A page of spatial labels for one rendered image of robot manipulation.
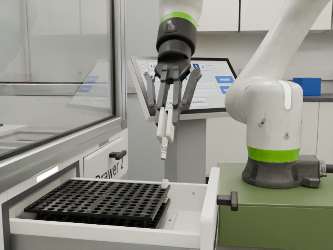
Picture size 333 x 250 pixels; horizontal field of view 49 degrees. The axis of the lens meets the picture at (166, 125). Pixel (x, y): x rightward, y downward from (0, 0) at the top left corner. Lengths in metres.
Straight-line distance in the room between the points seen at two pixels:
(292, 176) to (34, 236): 0.59
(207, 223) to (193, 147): 1.17
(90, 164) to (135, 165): 1.54
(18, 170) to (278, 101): 0.56
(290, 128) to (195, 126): 0.83
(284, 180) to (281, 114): 0.15
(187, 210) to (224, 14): 3.29
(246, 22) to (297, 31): 2.88
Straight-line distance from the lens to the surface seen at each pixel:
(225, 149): 3.65
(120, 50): 1.17
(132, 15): 2.37
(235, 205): 0.64
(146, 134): 2.36
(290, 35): 1.09
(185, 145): 1.66
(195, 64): 1.73
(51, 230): 0.63
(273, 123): 0.88
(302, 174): 0.94
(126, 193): 0.72
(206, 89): 1.65
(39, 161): 0.72
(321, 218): 0.84
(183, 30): 0.85
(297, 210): 0.82
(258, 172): 0.91
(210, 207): 0.57
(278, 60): 1.07
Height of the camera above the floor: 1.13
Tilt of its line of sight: 8 degrees down
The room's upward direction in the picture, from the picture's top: straight up
